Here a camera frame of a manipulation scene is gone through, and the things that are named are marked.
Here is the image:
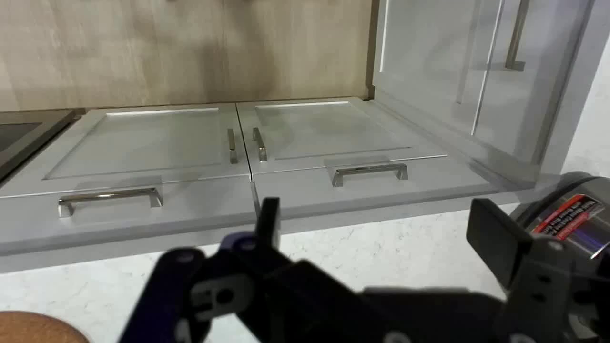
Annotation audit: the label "cork trivet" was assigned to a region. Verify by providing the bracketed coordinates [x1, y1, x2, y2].
[0, 310, 89, 343]

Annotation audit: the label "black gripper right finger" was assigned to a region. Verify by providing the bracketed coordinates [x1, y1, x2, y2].
[466, 198, 531, 287]

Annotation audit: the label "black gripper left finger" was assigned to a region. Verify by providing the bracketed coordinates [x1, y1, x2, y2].
[255, 198, 279, 249]

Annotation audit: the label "white upper kitchen cabinets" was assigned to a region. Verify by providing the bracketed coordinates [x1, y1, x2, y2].
[0, 0, 607, 259]

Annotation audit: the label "silver rice cooker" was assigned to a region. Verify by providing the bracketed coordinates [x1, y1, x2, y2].
[510, 171, 610, 260]

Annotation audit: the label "stainless steel microwave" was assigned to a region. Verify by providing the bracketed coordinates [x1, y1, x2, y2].
[0, 106, 85, 184]

